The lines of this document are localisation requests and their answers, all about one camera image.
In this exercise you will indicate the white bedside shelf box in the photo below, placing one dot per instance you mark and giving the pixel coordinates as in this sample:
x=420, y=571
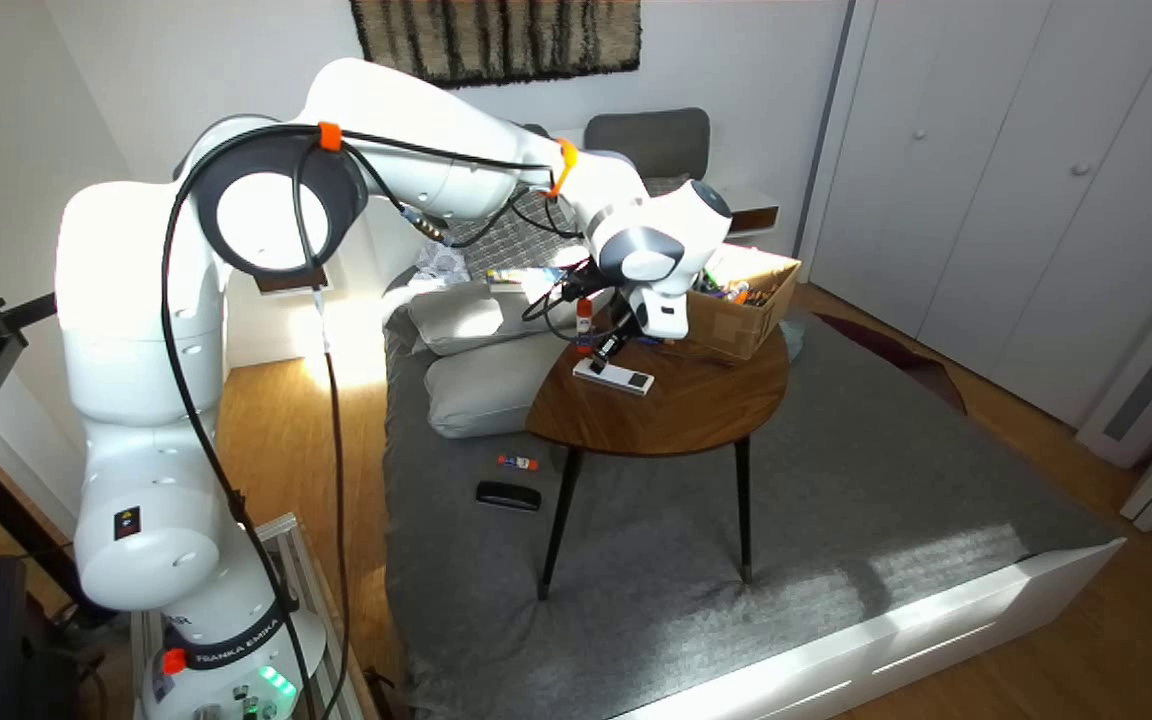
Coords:
x=752, y=215

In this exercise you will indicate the wooden side table black legs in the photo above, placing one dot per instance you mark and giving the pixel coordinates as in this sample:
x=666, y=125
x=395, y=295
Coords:
x=682, y=402

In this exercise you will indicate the grey bed cover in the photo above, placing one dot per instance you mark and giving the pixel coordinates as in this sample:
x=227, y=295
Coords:
x=871, y=492

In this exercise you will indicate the grey chair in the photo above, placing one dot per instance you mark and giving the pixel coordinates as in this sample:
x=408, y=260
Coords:
x=650, y=140

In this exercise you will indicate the white bed frame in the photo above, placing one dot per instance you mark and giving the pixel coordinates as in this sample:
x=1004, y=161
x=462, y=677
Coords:
x=898, y=642

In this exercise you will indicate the cardboard box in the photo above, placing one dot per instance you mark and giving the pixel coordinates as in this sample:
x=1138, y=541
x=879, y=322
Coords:
x=741, y=322

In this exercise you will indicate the dark wall hanging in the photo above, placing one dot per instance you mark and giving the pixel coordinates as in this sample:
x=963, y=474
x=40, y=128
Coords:
x=496, y=39

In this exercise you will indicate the white small box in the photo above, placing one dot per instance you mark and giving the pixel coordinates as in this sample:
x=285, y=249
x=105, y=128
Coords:
x=614, y=375

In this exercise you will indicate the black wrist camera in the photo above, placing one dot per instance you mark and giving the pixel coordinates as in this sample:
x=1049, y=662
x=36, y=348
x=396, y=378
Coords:
x=578, y=281

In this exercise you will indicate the white pillow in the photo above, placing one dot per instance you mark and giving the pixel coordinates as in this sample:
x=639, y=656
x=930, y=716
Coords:
x=469, y=319

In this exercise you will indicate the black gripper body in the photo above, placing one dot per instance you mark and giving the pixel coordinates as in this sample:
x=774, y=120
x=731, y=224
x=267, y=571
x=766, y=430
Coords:
x=618, y=307

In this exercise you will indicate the white wardrobe doors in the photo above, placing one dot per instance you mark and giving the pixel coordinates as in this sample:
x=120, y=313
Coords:
x=1000, y=175

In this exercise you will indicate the grey pillow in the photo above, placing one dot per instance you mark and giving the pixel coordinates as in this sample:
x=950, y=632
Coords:
x=480, y=385

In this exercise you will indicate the large glue stick orange cap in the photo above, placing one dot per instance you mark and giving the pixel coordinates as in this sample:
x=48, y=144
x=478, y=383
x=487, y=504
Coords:
x=585, y=311

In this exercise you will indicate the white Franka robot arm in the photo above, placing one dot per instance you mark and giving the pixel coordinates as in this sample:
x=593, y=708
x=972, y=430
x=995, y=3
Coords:
x=138, y=402

